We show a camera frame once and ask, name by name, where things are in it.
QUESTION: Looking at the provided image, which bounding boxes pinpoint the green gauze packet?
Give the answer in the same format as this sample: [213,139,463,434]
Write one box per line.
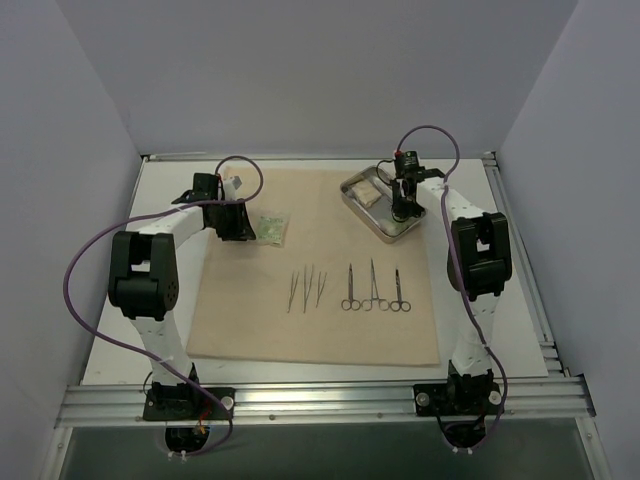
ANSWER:
[256,212,290,247]

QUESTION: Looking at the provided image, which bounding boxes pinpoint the metal instrument tray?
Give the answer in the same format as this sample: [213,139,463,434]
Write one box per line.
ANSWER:
[340,166,426,244]

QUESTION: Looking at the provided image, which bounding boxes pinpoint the curved metal tweezers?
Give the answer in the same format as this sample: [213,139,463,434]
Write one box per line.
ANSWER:
[286,271,299,314]

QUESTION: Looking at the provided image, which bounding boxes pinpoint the long straight metal forceps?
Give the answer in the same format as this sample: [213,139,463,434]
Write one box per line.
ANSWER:
[302,265,315,312]

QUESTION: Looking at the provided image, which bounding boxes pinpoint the beige surgical wrap cloth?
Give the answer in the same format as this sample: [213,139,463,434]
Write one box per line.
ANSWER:
[187,165,440,367]

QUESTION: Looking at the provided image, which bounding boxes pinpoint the short metal tweezers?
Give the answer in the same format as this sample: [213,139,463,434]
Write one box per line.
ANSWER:
[315,271,327,307]

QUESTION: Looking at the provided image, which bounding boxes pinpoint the small curved metal scissors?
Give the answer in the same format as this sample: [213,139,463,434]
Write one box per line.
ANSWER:
[389,268,411,312]

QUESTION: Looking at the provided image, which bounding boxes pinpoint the metal hemostat clamp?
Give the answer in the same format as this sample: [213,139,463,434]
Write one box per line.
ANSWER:
[362,259,389,311]

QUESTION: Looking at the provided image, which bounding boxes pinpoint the surgical scissors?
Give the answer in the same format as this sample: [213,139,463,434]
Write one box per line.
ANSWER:
[341,264,362,311]

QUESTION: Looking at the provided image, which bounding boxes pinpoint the green cotton ball packet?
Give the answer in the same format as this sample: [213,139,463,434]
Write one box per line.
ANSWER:
[380,218,409,238]

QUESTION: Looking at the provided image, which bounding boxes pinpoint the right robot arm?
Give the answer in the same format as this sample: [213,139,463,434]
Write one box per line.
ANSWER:
[391,151,513,413]

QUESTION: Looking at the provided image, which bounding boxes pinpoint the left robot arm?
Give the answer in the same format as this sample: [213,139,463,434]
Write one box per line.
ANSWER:
[108,173,256,419]

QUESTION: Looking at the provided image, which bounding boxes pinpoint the white glove packet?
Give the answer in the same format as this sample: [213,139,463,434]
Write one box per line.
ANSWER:
[351,180,382,209]

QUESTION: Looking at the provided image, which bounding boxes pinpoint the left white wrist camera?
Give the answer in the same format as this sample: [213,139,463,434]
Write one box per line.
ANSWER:
[222,176,242,200]

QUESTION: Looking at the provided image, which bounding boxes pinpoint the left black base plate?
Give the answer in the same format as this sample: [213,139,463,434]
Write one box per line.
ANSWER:
[142,382,228,422]

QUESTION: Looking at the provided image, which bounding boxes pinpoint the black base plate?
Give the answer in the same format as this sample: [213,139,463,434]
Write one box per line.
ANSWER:
[412,383,502,417]
[142,382,228,422]

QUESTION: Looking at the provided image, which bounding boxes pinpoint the aluminium right side rail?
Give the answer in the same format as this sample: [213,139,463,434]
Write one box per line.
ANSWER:
[482,151,568,377]

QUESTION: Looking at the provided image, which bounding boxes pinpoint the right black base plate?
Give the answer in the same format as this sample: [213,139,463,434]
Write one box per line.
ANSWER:
[412,383,502,417]

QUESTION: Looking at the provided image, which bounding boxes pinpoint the aluminium front rail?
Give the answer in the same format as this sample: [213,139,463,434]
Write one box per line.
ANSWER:
[56,377,595,428]

